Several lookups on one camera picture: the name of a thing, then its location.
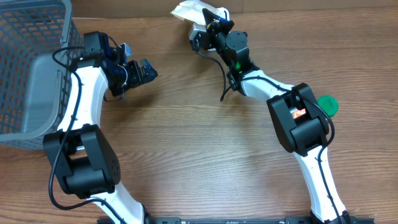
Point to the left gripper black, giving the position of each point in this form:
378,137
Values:
134,77

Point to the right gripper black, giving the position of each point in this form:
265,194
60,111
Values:
214,28

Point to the beige snack pouch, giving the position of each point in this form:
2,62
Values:
191,10

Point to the green lid jar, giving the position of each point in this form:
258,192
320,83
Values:
329,104

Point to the orange Kleenex tissue pack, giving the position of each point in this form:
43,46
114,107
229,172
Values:
298,113

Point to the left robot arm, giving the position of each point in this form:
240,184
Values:
85,168

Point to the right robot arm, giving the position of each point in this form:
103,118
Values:
302,127

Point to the white barcode scanner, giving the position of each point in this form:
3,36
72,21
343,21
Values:
217,27

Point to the grey plastic mesh basket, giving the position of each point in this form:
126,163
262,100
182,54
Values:
37,38

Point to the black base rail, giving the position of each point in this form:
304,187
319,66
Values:
286,220

